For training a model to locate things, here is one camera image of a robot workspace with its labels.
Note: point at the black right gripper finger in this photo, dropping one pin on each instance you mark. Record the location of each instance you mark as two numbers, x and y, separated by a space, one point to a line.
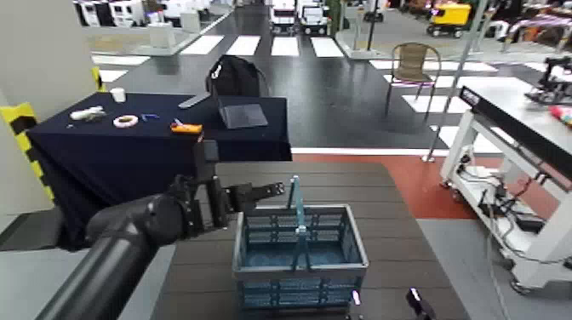
356 301
418 304

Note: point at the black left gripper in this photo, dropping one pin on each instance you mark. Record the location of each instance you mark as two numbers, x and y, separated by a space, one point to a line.
194 208

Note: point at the blue folding plastic crate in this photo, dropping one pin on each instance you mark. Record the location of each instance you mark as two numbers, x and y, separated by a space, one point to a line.
295 271

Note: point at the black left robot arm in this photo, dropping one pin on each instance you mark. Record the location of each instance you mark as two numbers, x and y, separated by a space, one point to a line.
111 259

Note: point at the dark grey laptop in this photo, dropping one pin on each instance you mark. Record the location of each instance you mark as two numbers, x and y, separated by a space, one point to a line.
243 116

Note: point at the orange utility knife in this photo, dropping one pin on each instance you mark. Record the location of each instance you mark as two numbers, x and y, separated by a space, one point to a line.
186 128

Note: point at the grey flat bar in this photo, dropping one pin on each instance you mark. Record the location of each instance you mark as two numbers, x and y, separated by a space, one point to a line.
193 101

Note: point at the blue pen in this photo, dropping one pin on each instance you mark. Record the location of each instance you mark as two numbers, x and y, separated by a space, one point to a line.
149 117

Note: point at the black backpack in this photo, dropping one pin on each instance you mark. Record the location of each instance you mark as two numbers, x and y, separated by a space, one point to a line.
234 77

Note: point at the navy blue tablecloth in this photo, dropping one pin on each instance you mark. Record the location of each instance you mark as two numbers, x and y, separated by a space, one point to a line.
111 156

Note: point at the white tape roll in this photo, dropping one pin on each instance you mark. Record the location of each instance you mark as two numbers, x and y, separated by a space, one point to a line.
120 121

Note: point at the white paper cup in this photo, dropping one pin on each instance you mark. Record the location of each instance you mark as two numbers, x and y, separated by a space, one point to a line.
118 94

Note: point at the white gadget on cloth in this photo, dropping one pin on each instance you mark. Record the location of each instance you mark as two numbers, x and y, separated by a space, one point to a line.
88 114

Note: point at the small yellow black hazard guard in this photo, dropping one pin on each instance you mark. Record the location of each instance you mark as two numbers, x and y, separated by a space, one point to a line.
98 79

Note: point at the thin black lamp pole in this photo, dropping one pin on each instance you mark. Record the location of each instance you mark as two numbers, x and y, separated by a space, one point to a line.
372 24

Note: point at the metal wicker chair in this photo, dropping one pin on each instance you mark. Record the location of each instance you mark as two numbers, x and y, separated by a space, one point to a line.
411 62

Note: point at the row of white kiosks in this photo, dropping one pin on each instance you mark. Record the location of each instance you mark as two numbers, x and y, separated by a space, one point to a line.
111 12

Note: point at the large yellow black hazard guard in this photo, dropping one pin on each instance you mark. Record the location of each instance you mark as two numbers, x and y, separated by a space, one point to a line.
20 129

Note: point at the slanted metal pole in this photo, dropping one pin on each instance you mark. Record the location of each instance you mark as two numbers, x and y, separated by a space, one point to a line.
456 76

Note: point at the red pink package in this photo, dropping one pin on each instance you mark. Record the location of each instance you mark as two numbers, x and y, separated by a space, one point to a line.
562 115

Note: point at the black machine on workbench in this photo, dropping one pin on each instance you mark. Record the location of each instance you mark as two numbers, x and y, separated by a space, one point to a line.
554 82

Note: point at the purple covered table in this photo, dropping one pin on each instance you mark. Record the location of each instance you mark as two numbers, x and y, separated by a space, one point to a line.
540 22

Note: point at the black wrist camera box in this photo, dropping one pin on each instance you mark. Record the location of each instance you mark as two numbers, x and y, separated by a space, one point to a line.
206 158

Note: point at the tall white pedestal box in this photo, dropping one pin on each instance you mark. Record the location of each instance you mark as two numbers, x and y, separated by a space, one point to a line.
161 36

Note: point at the short white pedestal box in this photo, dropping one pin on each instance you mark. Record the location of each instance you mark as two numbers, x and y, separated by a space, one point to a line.
190 22

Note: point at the white workbench frame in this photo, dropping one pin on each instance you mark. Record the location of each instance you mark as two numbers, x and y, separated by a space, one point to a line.
505 111

